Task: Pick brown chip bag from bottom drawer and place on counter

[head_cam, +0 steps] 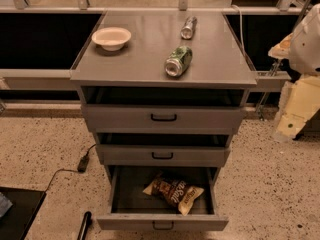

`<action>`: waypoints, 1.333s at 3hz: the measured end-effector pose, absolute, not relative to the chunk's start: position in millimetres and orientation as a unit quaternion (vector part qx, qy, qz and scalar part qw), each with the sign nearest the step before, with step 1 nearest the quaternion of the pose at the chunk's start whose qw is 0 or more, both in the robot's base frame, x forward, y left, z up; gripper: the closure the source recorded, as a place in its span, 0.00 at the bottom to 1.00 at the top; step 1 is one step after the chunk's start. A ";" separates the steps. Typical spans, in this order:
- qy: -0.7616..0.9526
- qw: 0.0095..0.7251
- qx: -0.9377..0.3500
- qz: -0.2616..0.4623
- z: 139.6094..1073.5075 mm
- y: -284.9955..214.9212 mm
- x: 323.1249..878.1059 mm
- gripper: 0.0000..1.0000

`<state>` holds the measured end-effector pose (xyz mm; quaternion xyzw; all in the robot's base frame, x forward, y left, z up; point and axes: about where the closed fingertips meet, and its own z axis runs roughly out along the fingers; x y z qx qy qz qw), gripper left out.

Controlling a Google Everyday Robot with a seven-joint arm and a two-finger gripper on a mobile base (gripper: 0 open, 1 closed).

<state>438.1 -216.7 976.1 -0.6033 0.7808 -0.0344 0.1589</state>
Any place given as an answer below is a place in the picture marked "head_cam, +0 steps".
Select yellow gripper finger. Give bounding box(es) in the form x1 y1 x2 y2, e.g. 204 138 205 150
268 33 293 59
273 75 320 141

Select brown chip bag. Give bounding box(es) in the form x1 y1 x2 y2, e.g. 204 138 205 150
143 173 204 216

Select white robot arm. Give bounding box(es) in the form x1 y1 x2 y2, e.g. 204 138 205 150
268 4 320 142

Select grey drawer cabinet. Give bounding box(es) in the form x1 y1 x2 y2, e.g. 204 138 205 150
69 9 259 172

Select top grey drawer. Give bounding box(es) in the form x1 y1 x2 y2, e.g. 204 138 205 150
82 86 244 134

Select grey drawer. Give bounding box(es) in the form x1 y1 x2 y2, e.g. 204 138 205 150
97 166 228 231
82 86 244 134
97 133 230 167

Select bottom grey drawer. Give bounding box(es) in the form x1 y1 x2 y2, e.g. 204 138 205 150
97 166 228 231

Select middle grey drawer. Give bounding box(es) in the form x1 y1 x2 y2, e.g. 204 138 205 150
97 133 230 167

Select metal tripod pole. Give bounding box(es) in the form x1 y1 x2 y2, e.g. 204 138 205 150
256 0 320 120

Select silver soda can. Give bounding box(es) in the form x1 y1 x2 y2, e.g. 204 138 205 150
180 16 198 40

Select green soda can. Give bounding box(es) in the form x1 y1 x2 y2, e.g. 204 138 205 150
164 46 193 77

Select white bowl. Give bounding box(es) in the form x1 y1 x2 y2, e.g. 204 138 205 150
91 27 131 51

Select black tray at lower left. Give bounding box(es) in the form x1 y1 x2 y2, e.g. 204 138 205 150
0 187 46 240

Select white cable behind counter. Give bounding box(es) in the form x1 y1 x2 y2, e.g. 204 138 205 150
231 4 248 58

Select black power adapter with cable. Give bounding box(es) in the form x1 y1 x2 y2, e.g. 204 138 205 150
45 144 95 192

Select black handle on floor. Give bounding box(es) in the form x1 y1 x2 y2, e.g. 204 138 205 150
77 211 92 240

